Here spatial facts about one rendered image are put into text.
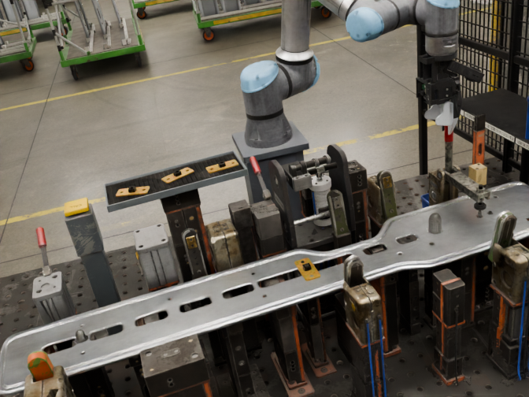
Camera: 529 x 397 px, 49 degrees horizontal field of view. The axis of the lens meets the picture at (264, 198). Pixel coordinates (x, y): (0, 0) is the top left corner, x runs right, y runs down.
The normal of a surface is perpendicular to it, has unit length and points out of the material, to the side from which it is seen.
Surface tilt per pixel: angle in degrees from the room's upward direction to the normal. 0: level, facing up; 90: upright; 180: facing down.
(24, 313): 0
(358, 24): 90
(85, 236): 90
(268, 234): 90
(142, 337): 0
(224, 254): 90
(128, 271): 0
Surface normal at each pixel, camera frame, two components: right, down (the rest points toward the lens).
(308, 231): -0.14, -0.86
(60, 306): 0.29, 0.43
